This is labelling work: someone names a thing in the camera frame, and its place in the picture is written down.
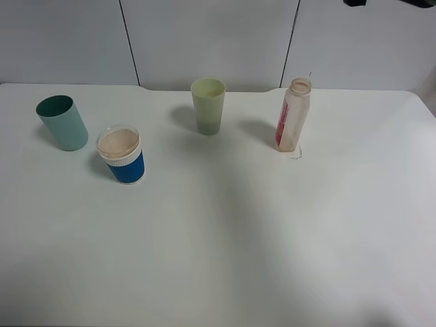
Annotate clear plastic drink bottle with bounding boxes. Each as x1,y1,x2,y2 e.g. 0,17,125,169
275,78,312,152

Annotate light green plastic cup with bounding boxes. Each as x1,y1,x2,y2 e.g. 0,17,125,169
191,78,226,136

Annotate thin thread on table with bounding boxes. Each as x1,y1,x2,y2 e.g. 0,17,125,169
289,144,302,160

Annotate blue sleeved paper cup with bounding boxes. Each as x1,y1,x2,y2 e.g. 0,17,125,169
96,125,146,185

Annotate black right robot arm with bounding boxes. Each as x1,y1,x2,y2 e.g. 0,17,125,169
343,0,435,9

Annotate teal plastic cup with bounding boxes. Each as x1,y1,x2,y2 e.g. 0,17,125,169
35,95,89,151

